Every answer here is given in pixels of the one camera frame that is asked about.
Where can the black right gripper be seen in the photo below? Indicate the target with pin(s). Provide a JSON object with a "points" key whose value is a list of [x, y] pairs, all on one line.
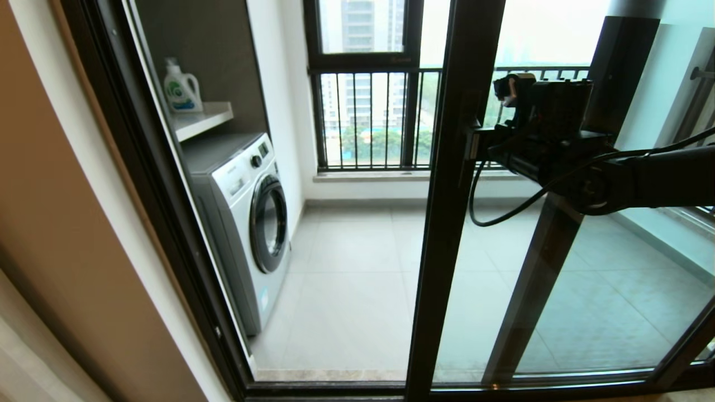
{"points": [[547, 153]]}

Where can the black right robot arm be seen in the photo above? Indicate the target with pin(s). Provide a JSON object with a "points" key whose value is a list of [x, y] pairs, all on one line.
{"points": [[653, 178]]}

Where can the black balcony railing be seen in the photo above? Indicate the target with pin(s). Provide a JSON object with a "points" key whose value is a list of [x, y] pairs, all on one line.
{"points": [[363, 117]]}

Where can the stone window sill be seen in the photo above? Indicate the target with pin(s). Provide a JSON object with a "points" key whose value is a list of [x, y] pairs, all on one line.
{"points": [[363, 176]]}

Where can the dark framed fixed glass panel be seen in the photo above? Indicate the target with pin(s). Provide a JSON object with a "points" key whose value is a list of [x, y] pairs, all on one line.
{"points": [[530, 290]]}

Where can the white front-load washing machine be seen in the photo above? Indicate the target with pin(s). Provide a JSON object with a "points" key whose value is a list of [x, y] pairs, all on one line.
{"points": [[240, 223]]}

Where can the dark cabinet niche panel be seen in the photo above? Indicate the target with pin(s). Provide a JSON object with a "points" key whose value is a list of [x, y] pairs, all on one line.
{"points": [[212, 50]]}

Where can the white detergent bottle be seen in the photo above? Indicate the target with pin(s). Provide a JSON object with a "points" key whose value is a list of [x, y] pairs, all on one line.
{"points": [[183, 84]]}

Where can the dark balcony window frame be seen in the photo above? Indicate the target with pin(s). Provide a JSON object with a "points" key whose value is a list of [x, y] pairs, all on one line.
{"points": [[412, 100]]}

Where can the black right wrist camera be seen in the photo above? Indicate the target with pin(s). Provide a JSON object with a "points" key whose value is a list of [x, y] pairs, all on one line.
{"points": [[558, 106]]}

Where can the wall mounted metal bar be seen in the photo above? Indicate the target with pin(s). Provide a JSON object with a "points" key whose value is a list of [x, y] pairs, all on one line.
{"points": [[701, 72]]}

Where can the white wall shelf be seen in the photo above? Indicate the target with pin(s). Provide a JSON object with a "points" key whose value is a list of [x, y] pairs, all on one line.
{"points": [[204, 118]]}

